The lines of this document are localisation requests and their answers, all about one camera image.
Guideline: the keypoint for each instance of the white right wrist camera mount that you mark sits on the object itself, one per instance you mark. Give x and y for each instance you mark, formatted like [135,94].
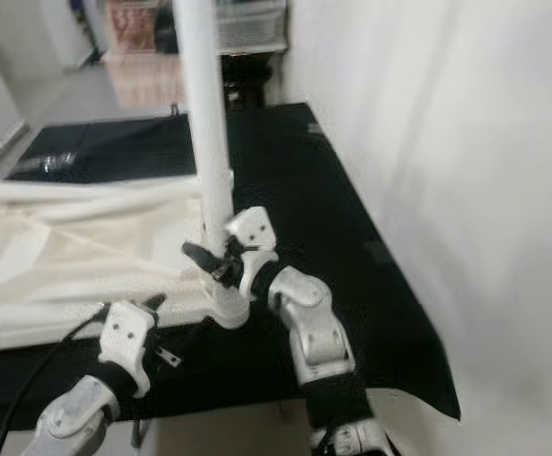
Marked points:
[255,228]

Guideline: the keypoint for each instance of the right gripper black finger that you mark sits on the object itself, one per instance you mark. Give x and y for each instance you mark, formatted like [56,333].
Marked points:
[207,262]

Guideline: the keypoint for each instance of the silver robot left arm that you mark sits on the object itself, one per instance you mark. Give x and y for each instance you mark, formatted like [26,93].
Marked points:
[76,423]

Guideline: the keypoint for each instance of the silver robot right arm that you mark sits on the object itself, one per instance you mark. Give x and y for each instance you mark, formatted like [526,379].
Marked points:
[318,332]

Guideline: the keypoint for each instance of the black tablecloth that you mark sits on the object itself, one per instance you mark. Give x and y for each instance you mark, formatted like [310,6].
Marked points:
[333,209]

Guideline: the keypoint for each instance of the white plastic children table top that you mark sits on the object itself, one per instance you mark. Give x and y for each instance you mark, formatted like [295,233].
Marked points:
[104,252]

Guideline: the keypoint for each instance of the black plastic bag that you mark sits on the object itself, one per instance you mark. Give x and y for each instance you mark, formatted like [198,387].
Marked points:
[169,28]

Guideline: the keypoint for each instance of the beige cloth covered stand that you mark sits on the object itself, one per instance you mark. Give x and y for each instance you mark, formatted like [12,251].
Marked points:
[142,84]

